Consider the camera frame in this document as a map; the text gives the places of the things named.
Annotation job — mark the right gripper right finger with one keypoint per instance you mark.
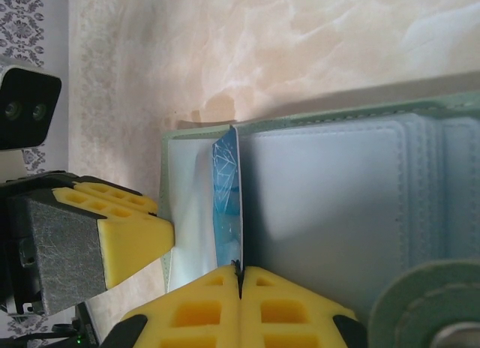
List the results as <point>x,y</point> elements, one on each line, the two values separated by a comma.
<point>318,325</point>

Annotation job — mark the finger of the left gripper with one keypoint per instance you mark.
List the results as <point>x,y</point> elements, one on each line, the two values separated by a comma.
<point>123,231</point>

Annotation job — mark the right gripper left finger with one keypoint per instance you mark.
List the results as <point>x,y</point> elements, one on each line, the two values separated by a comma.
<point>165,325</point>

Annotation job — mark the blue credit card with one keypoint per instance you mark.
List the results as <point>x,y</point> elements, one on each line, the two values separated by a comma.
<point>227,183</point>

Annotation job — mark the green card holder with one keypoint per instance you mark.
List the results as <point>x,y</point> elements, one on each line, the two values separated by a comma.
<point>318,198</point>

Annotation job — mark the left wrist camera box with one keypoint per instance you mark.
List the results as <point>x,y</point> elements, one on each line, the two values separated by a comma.
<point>26,108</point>

